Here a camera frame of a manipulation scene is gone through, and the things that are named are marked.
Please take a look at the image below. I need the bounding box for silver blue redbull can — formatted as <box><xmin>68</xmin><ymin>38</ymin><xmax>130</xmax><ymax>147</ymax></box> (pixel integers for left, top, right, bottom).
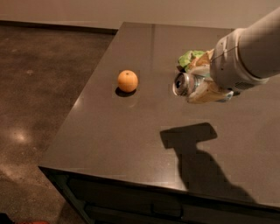
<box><xmin>172</xmin><ymin>73</ymin><xmax>213</xmax><ymax>100</ymax></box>

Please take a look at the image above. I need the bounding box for black drawer handle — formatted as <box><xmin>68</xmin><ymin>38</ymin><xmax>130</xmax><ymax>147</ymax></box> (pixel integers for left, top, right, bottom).
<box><xmin>150</xmin><ymin>204</ymin><xmax>184</xmax><ymax>219</ymax></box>

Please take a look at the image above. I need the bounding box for dark cabinet drawer front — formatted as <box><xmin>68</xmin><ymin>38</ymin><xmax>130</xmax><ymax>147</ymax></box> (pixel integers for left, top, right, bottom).
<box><xmin>65</xmin><ymin>176</ymin><xmax>280</xmax><ymax>224</ymax></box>

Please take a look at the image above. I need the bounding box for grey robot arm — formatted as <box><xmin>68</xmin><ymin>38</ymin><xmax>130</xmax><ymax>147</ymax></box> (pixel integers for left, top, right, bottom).
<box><xmin>187</xmin><ymin>8</ymin><xmax>280</xmax><ymax>103</ymax></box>

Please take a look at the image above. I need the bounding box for orange fruit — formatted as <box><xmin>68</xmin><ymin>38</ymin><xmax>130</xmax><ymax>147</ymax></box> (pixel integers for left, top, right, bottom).
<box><xmin>117</xmin><ymin>70</ymin><xmax>138</xmax><ymax>93</ymax></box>

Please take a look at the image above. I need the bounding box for green snack bag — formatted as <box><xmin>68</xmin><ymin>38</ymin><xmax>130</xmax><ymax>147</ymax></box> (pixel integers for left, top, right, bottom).
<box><xmin>178</xmin><ymin>50</ymin><xmax>205</xmax><ymax>71</ymax></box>

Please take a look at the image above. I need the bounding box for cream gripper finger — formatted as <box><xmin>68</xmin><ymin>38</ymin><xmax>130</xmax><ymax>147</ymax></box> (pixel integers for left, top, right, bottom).
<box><xmin>186</xmin><ymin>50</ymin><xmax>214</xmax><ymax>77</ymax></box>
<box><xmin>187</xmin><ymin>80</ymin><xmax>232</xmax><ymax>104</ymax></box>

